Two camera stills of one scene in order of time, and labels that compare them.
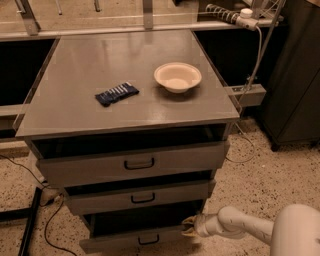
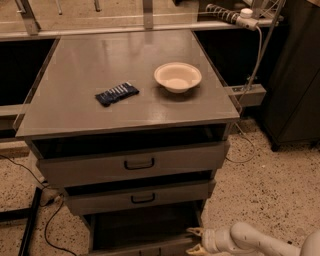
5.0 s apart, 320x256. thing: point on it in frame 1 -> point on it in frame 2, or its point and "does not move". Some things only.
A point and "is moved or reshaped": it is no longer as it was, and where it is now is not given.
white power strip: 244,18 does not move
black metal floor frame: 29,214 does not move
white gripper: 200,225 -> 210,240
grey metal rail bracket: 249,95 does not move
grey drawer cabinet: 134,127 does not move
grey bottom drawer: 150,226 is moved or reshaped
